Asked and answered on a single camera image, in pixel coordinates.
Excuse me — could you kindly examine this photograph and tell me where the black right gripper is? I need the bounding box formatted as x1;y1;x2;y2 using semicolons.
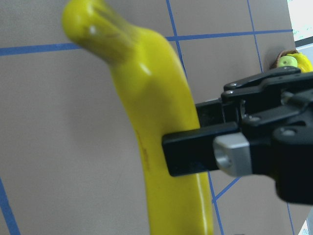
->
196;66;313;205

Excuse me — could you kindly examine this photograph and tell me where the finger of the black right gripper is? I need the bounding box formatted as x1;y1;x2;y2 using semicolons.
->
162;122;252;177

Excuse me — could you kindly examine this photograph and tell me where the brown wicker basket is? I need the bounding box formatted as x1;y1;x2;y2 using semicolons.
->
269;49;299;69

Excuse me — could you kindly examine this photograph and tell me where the yellow bell pepper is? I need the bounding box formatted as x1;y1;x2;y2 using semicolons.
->
278;52;313;73

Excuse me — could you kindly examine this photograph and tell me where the brown paper table mat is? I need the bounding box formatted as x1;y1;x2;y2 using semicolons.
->
0;0;294;235

